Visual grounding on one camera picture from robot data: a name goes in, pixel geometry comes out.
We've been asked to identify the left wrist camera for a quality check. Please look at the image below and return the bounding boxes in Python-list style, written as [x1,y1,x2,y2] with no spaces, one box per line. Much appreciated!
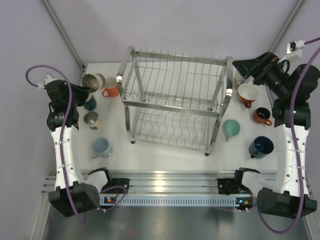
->
[36,73,57,89]

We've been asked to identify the light blue mug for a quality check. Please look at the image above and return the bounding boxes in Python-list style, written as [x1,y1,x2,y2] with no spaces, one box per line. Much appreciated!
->
[90,137,113,159]

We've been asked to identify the white cup orange handle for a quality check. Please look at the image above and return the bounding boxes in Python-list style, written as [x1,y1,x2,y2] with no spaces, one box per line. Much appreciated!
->
[237,83,259,109]

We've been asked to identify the orange mug white interior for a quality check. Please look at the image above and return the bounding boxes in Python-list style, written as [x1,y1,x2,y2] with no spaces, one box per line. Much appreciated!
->
[101,76,119,98]

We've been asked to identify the white steel cup wood band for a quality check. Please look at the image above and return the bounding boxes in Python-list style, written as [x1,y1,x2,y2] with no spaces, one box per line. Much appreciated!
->
[81,73,106,93]

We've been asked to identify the orange cup black interior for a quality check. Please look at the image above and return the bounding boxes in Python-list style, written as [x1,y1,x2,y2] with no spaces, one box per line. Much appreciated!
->
[252,107,272,126]

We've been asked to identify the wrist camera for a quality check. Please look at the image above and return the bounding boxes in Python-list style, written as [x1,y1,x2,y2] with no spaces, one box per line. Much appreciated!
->
[278,40,305,63]
[36,73,57,89]

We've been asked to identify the mint green mug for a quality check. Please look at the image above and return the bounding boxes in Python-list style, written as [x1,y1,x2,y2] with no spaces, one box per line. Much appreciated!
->
[222,119,241,142]

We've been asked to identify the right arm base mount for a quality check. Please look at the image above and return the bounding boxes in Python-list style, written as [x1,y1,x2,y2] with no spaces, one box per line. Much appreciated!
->
[217,167,253,195]

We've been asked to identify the navy blue mug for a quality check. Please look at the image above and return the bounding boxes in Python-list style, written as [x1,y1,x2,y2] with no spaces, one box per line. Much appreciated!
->
[248,136,274,159]

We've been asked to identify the dark teal mug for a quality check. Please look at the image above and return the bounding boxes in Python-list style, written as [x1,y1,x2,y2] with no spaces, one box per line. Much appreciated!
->
[83,94,97,111]

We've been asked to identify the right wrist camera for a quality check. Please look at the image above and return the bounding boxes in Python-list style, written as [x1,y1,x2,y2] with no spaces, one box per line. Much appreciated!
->
[278,40,305,63]

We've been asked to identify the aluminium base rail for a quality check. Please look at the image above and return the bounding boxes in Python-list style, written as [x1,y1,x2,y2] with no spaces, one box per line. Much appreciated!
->
[41,169,313,201]

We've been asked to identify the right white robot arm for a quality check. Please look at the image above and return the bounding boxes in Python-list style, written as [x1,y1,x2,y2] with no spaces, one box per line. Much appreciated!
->
[232,51,320,219]

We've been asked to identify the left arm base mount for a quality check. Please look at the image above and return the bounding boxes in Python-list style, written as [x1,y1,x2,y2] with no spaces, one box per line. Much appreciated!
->
[107,177,130,195]

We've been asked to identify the white slotted cable duct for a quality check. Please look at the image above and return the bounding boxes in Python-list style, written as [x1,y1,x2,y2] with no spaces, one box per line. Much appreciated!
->
[100,196,249,207]

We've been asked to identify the cream floral mug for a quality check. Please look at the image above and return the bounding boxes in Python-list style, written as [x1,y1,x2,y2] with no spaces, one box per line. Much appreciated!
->
[233,71,251,90]

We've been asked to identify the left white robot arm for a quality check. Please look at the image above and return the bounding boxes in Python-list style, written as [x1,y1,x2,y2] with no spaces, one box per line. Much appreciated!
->
[44,79,114,218]

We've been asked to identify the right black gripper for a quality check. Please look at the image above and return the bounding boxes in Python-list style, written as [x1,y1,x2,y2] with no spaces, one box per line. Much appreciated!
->
[232,50,291,99]

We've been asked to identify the stainless steel dish rack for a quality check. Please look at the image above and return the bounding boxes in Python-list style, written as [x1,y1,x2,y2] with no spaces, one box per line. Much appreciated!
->
[116,46,234,156]

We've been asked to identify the small cream steel tumbler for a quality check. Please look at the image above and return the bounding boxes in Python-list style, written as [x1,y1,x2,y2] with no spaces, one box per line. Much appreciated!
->
[83,111,102,130]

